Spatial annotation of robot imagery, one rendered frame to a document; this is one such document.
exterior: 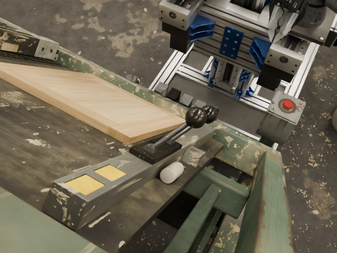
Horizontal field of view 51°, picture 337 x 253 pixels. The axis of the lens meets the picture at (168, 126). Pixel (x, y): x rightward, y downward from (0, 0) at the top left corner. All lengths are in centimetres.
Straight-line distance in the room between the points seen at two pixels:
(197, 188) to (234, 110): 126
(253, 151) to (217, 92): 102
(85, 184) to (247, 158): 93
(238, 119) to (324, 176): 65
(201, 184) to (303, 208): 136
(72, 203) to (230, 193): 64
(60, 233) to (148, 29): 270
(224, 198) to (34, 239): 81
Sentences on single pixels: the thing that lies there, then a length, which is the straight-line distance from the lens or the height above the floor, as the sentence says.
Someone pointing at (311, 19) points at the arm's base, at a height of 108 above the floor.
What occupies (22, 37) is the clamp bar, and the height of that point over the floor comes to 109.
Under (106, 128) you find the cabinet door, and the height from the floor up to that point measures 133.
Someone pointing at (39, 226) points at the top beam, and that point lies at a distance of 24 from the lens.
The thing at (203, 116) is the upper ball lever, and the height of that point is 152.
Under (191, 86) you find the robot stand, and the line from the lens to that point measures 228.
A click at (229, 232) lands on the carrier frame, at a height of 79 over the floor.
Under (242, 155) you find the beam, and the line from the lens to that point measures 132.
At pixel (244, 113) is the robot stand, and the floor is 21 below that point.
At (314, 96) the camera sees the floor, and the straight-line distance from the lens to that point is 273.
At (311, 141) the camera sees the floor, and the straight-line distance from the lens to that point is 252.
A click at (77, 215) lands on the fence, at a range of 43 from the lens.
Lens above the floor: 203
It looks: 60 degrees down
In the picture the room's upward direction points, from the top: 4 degrees clockwise
